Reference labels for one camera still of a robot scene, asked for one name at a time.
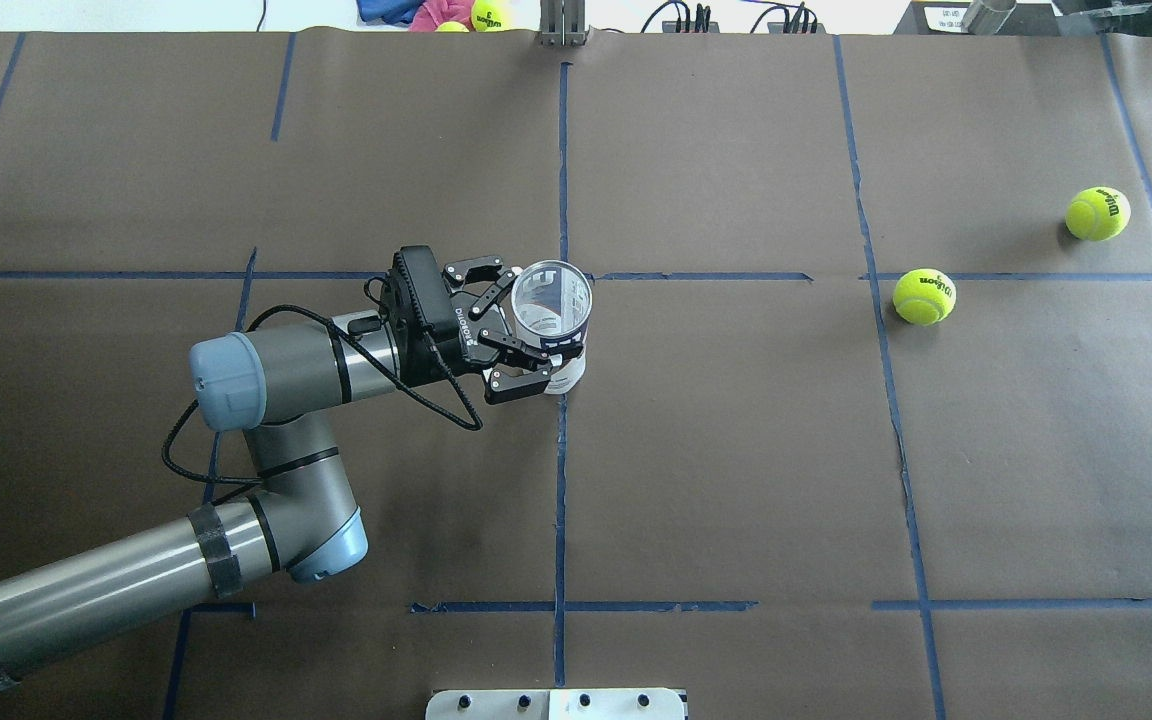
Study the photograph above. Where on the pink cloth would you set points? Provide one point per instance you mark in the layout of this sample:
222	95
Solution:
432	13

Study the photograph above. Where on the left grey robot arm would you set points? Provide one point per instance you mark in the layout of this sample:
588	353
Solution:
273	382

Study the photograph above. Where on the aluminium frame post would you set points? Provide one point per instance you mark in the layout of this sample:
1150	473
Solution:
562	23

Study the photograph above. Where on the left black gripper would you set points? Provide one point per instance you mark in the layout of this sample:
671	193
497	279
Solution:
453	335

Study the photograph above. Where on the clear tennis ball can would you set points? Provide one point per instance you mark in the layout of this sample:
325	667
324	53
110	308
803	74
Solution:
552	303

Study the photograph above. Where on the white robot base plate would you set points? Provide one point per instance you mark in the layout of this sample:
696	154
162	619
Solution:
559	703

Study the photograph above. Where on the yellow tennis ball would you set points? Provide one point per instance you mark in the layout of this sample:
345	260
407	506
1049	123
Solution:
924	296
1098	214
492	16

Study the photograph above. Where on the blue cloth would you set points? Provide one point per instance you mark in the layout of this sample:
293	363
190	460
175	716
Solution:
388	12

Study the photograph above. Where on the black cable plug right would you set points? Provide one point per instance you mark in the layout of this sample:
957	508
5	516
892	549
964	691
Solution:
787	18

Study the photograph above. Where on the silver metal cup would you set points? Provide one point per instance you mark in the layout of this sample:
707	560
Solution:
987	17

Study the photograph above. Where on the yellow tennis ball on cloth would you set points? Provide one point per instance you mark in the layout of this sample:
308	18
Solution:
492	16

